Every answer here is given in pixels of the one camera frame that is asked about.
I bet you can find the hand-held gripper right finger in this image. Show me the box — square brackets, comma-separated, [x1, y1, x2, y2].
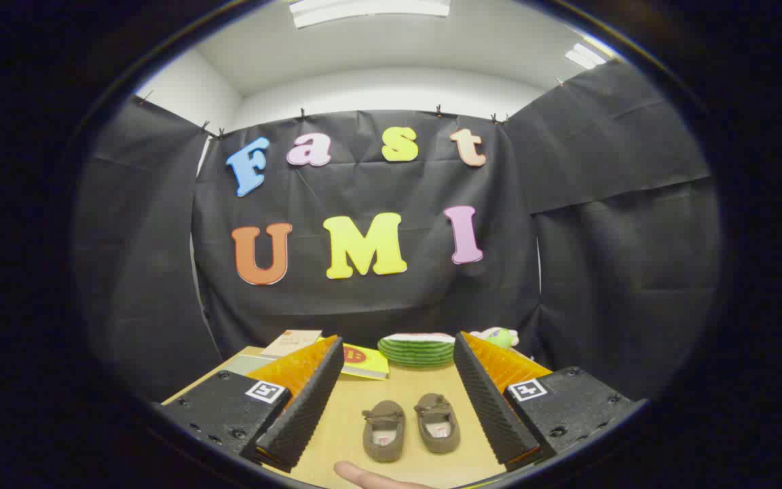
[453, 331, 638, 473]

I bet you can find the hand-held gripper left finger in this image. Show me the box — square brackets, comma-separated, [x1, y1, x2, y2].
[159, 335, 345, 474]

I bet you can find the brown suede shoe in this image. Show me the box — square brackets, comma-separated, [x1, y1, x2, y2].
[413, 393, 462, 455]
[362, 400, 407, 464]

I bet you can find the beige book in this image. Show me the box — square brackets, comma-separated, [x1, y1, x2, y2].
[260, 329, 324, 359]

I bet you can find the green pink plush toy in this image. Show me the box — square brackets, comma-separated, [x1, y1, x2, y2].
[469, 327, 521, 350]

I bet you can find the yellow book red emblem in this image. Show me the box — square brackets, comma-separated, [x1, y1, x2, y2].
[340, 343, 390, 380]

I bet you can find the watermelon slice plush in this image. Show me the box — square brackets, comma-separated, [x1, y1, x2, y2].
[377, 332, 457, 368]

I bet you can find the small ceiling light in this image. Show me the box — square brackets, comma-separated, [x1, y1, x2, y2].
[564, 42, 609, 71]

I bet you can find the long ceiling light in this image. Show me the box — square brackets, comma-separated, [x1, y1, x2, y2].
[288, 0, 451, 29]

